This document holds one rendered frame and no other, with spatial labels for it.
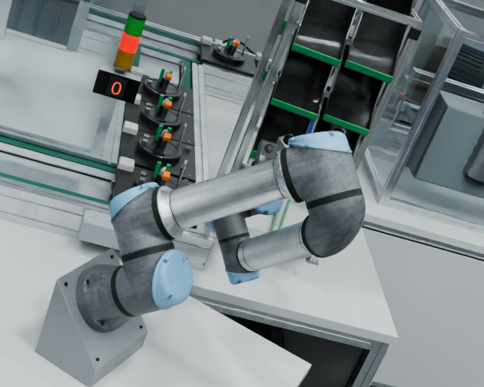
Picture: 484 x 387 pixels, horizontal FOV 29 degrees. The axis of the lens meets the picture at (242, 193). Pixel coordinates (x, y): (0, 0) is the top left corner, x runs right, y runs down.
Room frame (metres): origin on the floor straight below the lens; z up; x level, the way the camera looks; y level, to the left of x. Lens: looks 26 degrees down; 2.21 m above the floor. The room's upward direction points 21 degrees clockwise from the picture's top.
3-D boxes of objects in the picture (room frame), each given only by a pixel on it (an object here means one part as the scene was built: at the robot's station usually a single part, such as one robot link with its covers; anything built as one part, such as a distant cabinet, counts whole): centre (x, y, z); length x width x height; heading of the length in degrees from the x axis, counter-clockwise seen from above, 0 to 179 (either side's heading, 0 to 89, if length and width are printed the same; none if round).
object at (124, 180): (2.39, 0.23, 0.96); 0.24 x 0.24 x 0.02; 13
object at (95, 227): (2.16, 0.26, 0.93); 0.21 x 0.07 x 0.06; 103
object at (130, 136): (2.64, 0.29, 1.01); 0.24 x 0.24 x 0.13; 13
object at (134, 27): (2.46, 0.44, 1.38); 0.05 x 0.05 x 0.05
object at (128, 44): (2.46, 0.44, 1.33); 0.05 x 0.05 x 0.05
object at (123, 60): (2.46, 0.44, 1.28); 0.05 x 0.05 x 0.05
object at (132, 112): (2.88, 0.34, 1.01); 0.24 x 0.24 x 0.13; 13
